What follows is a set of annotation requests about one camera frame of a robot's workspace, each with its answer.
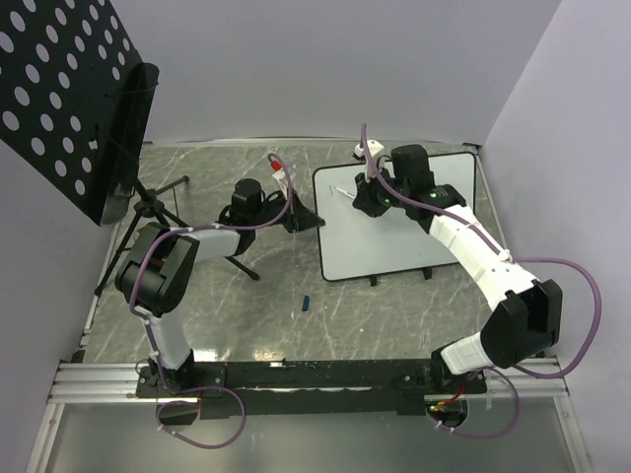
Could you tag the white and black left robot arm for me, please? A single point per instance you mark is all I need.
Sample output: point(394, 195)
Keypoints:
point(155, 274)

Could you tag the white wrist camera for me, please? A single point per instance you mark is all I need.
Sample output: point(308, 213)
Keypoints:
point(283, 175)
point(377, 151)

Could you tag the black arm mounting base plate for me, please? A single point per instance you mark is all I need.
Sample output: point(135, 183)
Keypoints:
point(315, 387)

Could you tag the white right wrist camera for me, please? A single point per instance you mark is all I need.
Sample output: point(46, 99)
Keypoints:
point(377, 151)

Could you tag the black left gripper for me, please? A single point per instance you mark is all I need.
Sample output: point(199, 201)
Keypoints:
point(299, 218)

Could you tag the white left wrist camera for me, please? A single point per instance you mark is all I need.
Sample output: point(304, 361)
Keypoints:
point(283, 175)

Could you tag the white whiteboard marker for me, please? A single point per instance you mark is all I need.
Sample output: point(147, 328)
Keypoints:
point(343, 192)

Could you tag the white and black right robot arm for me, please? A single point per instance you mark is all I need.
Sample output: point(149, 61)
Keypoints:
point(525, 312)

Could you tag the aluminium rail frame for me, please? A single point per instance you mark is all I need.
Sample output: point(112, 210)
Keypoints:
point(328, 341)

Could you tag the black perforated music stand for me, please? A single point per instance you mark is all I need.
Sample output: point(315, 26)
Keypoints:
point(75, 100)

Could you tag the white whiteboard with black frame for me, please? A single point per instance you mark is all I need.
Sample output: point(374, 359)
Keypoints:
point(353, 245)

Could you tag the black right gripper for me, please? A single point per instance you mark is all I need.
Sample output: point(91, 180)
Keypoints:
point(364, 196)

